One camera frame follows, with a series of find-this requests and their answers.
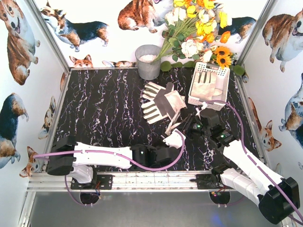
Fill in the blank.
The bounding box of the white glove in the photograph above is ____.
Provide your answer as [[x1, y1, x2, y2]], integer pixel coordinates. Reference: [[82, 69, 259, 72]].
[[165, 111, 182, 136]]

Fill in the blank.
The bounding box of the grey-strap glove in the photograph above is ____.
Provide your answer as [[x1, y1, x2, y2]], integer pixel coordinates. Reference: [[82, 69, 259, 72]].
[[141, 91, 187, 124], [212, 88, 223, 97], [190, 71, 217, 101]]

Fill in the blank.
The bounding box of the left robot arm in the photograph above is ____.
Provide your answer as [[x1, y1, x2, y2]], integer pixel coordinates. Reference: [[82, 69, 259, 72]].
[[47, 136, 184, 184]]

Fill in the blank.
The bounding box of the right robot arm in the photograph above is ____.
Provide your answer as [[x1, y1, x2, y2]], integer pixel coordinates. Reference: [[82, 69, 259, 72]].
[[181, 109, 300, 224]]

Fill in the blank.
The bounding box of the white perforated storage basket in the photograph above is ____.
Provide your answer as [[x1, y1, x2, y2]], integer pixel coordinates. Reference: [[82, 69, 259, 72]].
[[188, 62, 230, 111]]

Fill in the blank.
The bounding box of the back centre glove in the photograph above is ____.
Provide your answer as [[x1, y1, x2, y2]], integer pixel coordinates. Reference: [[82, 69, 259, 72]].
[[142, 82, 174, 101]]

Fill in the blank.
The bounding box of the grey metal bucket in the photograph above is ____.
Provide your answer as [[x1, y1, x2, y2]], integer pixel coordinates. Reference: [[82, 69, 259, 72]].
[[135, 44, 161, 80]]

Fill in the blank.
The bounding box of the artificial flower bouquet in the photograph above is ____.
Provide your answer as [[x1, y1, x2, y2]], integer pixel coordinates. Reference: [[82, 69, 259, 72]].
[[152, 0, 245, 70]]

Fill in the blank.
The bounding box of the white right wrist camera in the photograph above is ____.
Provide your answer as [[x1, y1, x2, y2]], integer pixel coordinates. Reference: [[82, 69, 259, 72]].
[[196, 106, 206, 116]]

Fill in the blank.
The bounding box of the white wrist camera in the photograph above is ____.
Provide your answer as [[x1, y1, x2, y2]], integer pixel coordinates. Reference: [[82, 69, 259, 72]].
[[163, 129, 186, 149], [196, 106, 206, 116]]

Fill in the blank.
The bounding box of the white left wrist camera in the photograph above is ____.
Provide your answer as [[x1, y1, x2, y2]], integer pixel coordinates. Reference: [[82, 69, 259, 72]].
[[163, 129, 186, 149]]

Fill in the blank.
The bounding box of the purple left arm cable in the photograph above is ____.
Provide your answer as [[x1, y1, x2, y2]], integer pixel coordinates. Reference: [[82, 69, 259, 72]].
[[33, 129, 187, 207]]

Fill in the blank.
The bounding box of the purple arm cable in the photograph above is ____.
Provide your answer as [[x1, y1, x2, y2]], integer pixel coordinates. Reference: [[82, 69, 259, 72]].
[[201, 100, 303, 224], [33, 129, 187, 207]]

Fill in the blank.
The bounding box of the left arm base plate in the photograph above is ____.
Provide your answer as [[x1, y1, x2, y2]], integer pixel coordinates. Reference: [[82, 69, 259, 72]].
[[71, 175, 113, 190]]

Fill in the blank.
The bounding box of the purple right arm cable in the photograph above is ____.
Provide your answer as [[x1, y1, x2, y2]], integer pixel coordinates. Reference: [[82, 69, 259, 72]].
[[201, 100, 303, 224]]

